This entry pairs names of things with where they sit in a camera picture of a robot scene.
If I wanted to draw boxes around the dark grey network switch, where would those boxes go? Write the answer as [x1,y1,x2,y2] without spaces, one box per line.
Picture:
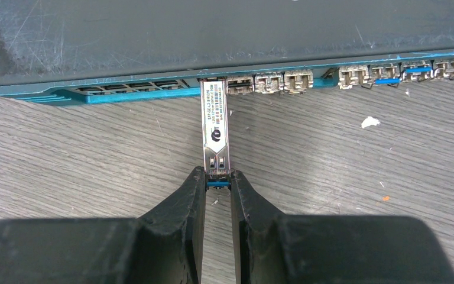
[0,1,454,106]

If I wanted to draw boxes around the silver SFP module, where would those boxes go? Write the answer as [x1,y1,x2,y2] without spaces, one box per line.
[200,78,231,189]

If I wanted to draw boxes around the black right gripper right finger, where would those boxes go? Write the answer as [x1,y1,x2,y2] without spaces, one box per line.
[231,170,454,283]

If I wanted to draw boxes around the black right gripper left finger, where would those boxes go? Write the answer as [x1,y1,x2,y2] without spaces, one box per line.
[0,167,206,283]

